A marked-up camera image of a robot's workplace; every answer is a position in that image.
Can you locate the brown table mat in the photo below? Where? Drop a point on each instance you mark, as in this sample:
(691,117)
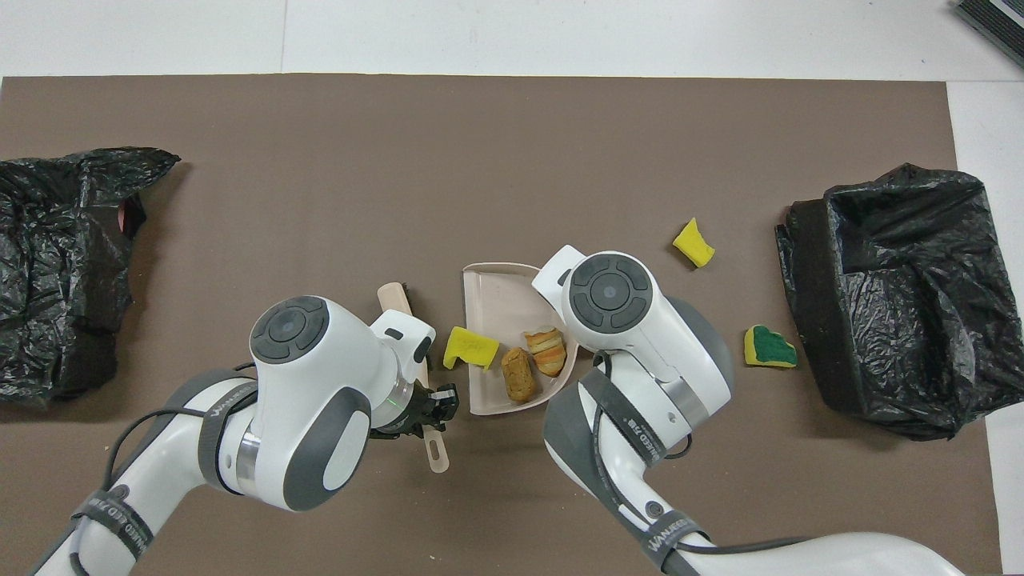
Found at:
(480,120)

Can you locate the open black bag lined bin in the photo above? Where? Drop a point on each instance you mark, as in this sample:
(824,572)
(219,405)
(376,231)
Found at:
(896,304)

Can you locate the beige hand brush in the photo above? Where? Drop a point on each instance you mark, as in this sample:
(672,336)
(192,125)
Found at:
(392,298)

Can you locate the crumpled black bag over bin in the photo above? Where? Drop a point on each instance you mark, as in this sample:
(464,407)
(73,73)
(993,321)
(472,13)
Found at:
(56,280)

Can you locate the brown bread chunk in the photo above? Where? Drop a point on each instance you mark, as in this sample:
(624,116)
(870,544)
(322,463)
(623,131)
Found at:
(518,376)

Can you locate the beige plastic dustpan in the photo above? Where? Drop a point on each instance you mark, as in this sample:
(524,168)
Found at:
(496,296)

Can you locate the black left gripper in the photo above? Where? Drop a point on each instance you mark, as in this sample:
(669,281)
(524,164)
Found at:
(400,422)

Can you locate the plain yellow sponge piece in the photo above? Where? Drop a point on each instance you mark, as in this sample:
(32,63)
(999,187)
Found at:
(693,244)

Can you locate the pink bin under bag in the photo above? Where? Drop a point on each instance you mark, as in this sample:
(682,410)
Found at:
(122,218)

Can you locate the dark ribbed box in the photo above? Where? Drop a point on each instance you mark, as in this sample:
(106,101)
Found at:
(996,20)

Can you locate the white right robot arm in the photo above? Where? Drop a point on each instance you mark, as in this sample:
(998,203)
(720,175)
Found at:
(624,320)

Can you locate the green and yellow sponge piece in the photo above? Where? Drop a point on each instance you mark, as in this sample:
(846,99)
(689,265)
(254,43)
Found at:
(472,346)
(768,348)

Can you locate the orange striped croissant piece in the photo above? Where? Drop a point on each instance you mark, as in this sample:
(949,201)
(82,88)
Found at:
(546,352)

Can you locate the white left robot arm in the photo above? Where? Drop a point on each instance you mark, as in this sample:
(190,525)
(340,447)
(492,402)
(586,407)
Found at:
(312,384)

